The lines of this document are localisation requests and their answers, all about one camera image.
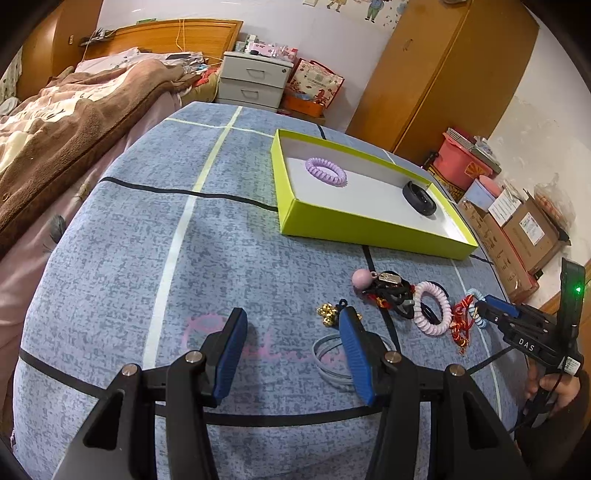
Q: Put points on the orange box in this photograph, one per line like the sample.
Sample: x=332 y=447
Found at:
x=304 y=107

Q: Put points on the floral pillow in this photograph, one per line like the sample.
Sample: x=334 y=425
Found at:
x=203 y=85

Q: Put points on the red gift bag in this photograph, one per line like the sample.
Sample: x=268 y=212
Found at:
x=314 y=83

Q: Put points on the wooden door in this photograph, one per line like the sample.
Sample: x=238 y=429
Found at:
x=60 y=37
x=547 y=307

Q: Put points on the open cardboard box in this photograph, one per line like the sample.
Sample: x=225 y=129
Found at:
x=531 y=230

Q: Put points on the black smart band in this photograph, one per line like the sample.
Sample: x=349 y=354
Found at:
x=411 y=198

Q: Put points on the flat cardboard box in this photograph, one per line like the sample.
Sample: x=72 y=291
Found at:
x=498 y=258

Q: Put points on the grey drawer nightstand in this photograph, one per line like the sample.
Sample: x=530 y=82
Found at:
x=249 y=87

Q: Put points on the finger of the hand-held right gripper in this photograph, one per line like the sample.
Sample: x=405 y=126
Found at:
x=491 y=316
x=501 y=305

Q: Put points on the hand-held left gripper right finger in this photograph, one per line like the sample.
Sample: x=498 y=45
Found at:
x=355 y=355

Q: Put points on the pink plastic bin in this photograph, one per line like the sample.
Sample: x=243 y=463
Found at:
x=455 y=161

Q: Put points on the white box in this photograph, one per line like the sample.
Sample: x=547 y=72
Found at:
x=505 y=205

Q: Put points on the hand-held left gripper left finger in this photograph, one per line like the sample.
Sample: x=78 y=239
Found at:
x=231 y=355

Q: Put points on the person's right forearm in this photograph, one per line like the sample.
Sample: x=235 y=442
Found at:
x=558 y=443

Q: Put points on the wooden wardrobe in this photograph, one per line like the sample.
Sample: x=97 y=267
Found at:
x=438 y=69

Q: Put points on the blue box with pink lid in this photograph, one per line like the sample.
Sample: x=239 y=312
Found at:
x=480 y=194

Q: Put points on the clear plastic bag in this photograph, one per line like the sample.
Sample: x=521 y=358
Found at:
x=551 y=203

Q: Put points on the wall poster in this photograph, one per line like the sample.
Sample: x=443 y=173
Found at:
x=369 y=11

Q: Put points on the green cardboard box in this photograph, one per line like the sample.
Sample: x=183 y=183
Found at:
x=360 y=194

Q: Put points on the wooden headboard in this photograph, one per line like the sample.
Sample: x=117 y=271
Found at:
x=152 y=37

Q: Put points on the person's right hand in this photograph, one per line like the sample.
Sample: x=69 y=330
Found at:
x=558 y=392

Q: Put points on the patterned yellow black box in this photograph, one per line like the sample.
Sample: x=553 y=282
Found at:
x=445 y=182

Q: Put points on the blue checked tablecloth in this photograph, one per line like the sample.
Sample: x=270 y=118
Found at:
x=138 y=230

